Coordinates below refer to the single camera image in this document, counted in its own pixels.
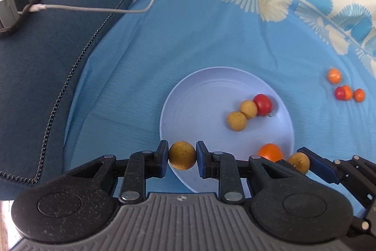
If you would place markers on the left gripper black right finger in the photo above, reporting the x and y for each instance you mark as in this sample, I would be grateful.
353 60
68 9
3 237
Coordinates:
257 180

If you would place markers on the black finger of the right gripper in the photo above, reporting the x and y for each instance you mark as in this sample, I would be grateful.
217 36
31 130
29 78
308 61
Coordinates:
284 163
357 175

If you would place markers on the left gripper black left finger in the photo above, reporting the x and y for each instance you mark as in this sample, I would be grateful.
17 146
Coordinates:
104 172

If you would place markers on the orange fruit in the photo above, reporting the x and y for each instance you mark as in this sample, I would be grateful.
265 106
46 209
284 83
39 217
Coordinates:
271 152

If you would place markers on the large yellow-brown longan fruit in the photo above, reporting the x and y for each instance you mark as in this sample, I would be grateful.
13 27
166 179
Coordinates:
300 162

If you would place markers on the small tan longan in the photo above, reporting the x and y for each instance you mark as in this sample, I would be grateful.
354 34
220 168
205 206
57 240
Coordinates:
249 109
237 121

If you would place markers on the small orange kumquat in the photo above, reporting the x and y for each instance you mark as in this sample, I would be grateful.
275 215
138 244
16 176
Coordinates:
347 92
334 76
359 95

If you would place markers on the red cherry tomato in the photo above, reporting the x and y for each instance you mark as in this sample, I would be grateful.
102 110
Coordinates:
264 104
339 93

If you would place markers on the small orange kumquat back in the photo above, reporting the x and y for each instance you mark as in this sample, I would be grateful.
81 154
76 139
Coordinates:
334 76

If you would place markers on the red cherry tomato on plate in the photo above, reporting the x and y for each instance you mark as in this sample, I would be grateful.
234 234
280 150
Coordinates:
264 104

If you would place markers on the light blue round plate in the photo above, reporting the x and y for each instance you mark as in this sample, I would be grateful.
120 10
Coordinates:
197 108

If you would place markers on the blue patterned bed sheet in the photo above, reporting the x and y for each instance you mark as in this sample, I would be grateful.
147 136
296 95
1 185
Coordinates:
289 44

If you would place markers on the blue sofa armrest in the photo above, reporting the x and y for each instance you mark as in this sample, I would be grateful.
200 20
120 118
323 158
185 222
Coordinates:
41 64

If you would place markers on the black smartphone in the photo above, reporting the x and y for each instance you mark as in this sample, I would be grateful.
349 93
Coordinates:
13 14

